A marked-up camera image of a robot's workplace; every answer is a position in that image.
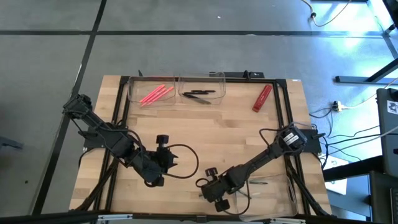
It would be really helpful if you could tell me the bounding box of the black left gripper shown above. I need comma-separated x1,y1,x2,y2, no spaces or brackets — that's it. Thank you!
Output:
136,134,180,185

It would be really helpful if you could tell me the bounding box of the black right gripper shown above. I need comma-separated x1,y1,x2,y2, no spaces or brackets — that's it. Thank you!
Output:
198,167,241,202

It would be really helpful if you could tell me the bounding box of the clear plastic bin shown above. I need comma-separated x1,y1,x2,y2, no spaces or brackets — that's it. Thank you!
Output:
127,75,177,105
177,72,226,106
233,174,299,222

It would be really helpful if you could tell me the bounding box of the white paper sheet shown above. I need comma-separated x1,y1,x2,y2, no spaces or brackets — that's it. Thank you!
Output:
323,154,349,195

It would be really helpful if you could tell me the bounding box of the black metal floor beam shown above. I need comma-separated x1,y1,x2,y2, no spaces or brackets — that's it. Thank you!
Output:
322,154,384,182
334,57,398,85

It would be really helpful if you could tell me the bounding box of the grey floor foot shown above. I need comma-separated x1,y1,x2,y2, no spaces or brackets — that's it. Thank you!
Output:
0,134,25,150

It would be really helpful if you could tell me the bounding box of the dark grey box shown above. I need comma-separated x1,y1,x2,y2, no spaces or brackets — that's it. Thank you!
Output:
368,170,398,224

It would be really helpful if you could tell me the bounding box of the grey cabinet with sticker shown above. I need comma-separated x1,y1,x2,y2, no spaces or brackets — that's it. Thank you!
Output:
375,87,398,179

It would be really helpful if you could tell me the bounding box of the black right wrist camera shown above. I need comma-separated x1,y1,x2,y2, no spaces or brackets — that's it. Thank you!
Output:
213,198,231,213

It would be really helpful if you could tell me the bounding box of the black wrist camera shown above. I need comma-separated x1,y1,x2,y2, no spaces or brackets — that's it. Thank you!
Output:
145,176,165,189
213,198,231,213

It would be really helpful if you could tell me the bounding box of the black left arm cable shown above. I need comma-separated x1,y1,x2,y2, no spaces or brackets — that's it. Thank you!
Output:
164,143,200,180

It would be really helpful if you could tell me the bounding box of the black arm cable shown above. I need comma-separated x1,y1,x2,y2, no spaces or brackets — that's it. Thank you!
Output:
164,143,200,180
221,182,251,217

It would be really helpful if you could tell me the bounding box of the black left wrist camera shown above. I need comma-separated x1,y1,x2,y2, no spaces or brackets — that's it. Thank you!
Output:
145,176,165,189

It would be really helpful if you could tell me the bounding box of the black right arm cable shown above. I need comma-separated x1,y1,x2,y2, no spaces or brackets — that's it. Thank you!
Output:
221,182,251,217

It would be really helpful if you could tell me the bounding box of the black metal table frame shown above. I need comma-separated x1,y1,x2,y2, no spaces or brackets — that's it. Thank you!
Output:
73,74,332,218

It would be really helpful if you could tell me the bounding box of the black frame clamp handle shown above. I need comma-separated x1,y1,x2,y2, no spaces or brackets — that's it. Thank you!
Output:
243,70,266,79

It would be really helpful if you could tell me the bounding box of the cream floor cable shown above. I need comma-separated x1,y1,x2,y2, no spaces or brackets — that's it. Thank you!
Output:
300,0,354,28

